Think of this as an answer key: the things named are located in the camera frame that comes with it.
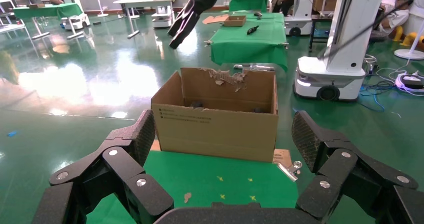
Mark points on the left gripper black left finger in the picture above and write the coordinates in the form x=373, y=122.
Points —
x=116, y=169

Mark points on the yellow stool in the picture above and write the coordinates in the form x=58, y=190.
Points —
x=413, y=39
x=398, y=34

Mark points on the silver binder clip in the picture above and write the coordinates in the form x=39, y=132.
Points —
x=290, y=171

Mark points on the long green covered table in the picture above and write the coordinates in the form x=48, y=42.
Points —
x=46, y=10

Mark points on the green tablecloth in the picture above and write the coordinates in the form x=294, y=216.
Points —
x=198, y=176

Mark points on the small black tool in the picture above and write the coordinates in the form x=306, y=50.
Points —
x=252, y=30

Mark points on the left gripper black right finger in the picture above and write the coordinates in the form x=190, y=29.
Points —
x=348, y=176

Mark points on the large open cardboard carton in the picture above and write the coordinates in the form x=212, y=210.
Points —
x=215, y=133

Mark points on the white floor power box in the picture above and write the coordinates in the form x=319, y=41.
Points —
x=410, y=82

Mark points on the small green covered table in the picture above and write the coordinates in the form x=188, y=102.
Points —
x=248, y=0

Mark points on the silver table foot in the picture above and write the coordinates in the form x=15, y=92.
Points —
x=253, y=67

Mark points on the white round stand base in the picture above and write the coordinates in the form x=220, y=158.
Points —
x=409, y=54

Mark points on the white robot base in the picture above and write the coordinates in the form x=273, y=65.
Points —
x=75, y=21
x=163, y=18

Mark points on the small open cardboard box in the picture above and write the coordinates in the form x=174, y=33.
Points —
x=235, y=20

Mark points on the green cloth covered table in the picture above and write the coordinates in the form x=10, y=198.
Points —
x=248, y=46

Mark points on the blue floor debris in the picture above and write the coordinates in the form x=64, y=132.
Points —
x=12, y=133

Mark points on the seated person white shirt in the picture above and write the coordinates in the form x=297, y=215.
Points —
x=396, y=16

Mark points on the white work table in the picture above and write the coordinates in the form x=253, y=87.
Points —
x=145, y=0

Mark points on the white mobile robot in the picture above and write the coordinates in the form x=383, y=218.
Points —
x=331, y=76

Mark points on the white robot column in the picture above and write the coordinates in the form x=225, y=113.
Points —
x=299, y=6

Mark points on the brown cardboard scrap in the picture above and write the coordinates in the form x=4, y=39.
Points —
x=187, y=197

